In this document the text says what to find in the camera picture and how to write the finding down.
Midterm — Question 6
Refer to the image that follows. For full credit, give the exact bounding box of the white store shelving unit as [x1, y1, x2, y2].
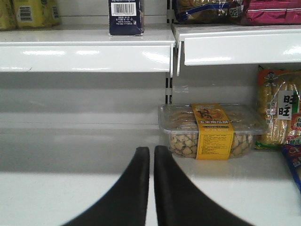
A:
[0, 0, 301, 226]

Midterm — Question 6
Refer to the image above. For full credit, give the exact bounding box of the yellow pear drink bottle middle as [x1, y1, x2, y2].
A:
[0, 0, 16, 31]

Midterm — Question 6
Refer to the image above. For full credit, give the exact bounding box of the yellow pear drink bottle right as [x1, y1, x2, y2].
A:
[12, 0, 61, 29]

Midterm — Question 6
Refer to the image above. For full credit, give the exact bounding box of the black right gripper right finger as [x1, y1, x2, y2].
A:
[154, 145, 250, 226]

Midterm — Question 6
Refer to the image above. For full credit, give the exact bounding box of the magenta snack bag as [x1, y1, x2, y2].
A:
[238, 0, 301, 26]

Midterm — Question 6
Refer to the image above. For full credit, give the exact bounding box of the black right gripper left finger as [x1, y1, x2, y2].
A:
[64, 147, 150, 226]

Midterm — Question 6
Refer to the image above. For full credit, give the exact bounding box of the blue chocolate cookie box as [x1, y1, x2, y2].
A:
[108, 0, 144, 36]

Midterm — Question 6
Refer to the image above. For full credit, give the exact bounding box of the round biscuit packet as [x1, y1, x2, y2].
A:
[172, 0, 243, 24]

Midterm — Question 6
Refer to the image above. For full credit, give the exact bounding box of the blue red snack packet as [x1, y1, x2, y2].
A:
[281, 144, 301, 194]

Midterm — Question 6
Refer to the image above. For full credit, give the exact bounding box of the yellow rice cracker bag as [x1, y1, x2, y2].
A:
[255, 66, 301, 149]

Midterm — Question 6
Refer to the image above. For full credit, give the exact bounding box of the clear nut tub yellow label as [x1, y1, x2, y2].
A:
[158, 104, 267, 160]

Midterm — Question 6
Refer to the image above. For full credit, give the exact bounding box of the yellow pear drink bottle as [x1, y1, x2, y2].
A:
[12, 0, 61, 29]
[0, 0, 16, 31]

